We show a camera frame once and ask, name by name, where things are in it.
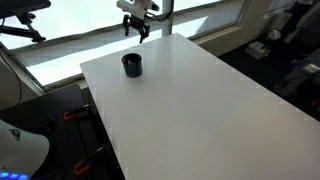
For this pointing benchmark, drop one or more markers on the white device on floor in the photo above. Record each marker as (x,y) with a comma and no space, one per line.
(257,50)

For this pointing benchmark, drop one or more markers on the orange-handled clamp far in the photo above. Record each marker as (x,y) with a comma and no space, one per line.
(73,114)

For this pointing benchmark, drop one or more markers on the orange-handled clamp near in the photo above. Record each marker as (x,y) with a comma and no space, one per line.
(90,162)

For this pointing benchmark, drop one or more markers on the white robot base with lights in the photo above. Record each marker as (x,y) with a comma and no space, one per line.
(21,152)

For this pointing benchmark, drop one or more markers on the black camera tripod mount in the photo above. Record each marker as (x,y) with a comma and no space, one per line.
(23,11)

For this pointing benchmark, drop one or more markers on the dark blue ceramic mug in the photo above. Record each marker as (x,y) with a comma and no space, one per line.
(134,68)

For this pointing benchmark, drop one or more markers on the orange-handled clamp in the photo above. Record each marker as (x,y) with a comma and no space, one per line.
(73,114)
(90,162)

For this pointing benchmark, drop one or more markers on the black office chair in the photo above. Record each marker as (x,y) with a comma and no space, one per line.
(300,72)

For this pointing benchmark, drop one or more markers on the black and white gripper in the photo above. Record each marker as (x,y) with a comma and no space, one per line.
(135,13)

